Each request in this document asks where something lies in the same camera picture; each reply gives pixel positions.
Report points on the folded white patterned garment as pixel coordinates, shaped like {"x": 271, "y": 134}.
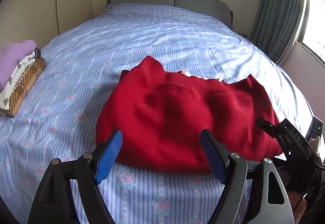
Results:
{"x": 15, "y": 76}

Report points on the teal curtain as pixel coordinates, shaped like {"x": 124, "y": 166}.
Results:
{"x": 277, "y": 25}

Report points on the folded brown checked garment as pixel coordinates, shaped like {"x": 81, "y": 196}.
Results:
{"x": 23, "y": 87}

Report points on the blue floral bed sheet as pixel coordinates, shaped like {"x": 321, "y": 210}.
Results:
{"x": 58, "y": 117}

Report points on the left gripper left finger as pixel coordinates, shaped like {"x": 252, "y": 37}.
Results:
{"x": 70, "y": 190}

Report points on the folded lilac garment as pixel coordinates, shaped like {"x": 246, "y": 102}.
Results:
{"x": 11, "y": 55}

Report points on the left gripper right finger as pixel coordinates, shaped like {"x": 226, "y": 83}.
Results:
{"x": 253, "y": 191}

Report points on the red sweater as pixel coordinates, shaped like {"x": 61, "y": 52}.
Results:
{"x": 161, "y": 115}

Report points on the window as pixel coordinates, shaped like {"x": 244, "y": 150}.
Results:
{"x": 312, "y": 31}

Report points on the beige closet doors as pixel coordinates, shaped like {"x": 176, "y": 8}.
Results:
{"x": 41, "y": 20}

